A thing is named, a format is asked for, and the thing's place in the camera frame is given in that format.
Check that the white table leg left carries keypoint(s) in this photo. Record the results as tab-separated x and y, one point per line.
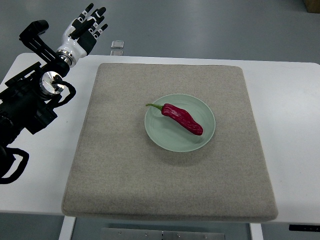
67	228

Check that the red pepper with green stem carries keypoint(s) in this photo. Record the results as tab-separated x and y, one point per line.
181	116

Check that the silver floor socket plate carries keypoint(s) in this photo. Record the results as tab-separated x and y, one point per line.
117	44

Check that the white table leg right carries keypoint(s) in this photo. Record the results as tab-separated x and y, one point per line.
256	231

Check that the light green round plate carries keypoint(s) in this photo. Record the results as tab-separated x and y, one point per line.
170	135

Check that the black table control panel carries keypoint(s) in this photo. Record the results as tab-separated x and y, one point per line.
304	228

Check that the white table leg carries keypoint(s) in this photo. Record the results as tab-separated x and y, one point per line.
256	231
67	228

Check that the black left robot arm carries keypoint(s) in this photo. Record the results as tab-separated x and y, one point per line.
25	103

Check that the beige felt mat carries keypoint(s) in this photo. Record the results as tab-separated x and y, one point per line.
119	172

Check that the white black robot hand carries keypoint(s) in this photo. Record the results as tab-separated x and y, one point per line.
80	37

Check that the cardboard box corner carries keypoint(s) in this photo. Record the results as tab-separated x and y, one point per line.
312	6

